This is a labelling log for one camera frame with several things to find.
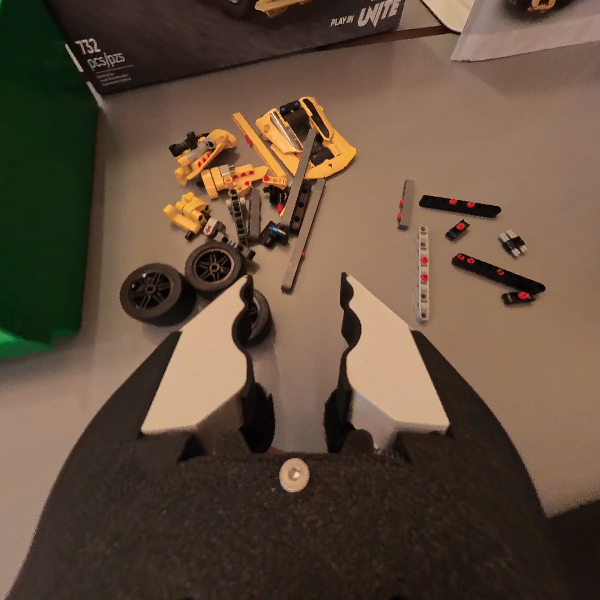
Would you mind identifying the plain black toy beam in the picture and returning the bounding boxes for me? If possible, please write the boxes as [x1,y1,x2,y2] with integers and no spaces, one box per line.
[397,179,416,231]

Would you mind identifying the grey toy beam red pins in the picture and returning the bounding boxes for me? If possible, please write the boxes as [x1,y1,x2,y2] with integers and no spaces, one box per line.
[413,225,431,324]

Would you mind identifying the black toy beam red pins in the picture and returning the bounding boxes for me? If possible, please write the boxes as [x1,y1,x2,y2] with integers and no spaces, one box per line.
[418,194,502,219]
[451,252,547,295]

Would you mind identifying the long grey toy beam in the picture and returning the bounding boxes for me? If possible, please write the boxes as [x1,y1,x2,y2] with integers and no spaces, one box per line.
[280,128,318,235]

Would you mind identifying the black toy car box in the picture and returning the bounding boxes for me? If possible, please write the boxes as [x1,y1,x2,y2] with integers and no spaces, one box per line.
[44,0,406,96]

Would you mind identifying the partly built yellow toy car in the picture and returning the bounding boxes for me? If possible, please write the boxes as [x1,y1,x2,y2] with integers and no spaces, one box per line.
[162,96,358,244]

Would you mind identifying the green plastic bin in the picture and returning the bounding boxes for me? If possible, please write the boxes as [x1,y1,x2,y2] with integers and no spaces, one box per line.
[0,0,100,362]

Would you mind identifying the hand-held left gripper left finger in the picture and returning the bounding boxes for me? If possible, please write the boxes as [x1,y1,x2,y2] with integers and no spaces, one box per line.
[141,275,255,453]

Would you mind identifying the long dark toy beam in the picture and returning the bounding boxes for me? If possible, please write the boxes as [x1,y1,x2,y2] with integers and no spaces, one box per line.
[280,178,327,294]

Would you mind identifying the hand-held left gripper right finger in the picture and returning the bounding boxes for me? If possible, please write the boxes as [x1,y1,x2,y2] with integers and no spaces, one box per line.
[337,273,451,451]

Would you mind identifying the toy car instruction booklet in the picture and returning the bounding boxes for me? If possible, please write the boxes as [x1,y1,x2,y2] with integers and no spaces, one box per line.
[451,0,600,63]

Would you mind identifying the white booklet stand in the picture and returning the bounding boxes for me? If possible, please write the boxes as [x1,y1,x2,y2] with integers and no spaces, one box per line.
[421,0,475,33]

